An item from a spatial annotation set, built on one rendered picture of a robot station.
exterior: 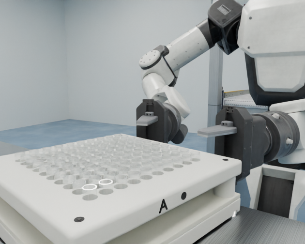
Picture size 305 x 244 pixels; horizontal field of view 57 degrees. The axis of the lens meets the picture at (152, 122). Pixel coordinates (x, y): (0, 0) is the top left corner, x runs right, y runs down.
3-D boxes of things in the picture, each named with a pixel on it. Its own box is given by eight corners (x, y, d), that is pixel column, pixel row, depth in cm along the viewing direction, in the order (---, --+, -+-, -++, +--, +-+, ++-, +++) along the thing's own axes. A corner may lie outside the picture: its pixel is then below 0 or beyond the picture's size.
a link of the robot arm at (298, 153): (298, 169, 48) (326, 157, 55) (287, 107, 48) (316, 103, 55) (242, 168, 57) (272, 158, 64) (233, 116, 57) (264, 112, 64)
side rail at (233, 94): (225, 98, 168) (225, 92, 168) (222, 98, 169) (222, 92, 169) (276, 89, 274) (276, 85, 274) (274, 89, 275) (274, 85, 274)
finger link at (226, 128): (193, 134, 42) (221, 129, 46) (210, 138, 39) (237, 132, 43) (194, 124, 42) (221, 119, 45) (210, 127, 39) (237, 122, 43)
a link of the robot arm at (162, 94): (178, 101, 68) (166, 78, 79) (151, 125, 70) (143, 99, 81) (194, 116, 71) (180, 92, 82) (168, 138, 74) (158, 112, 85)
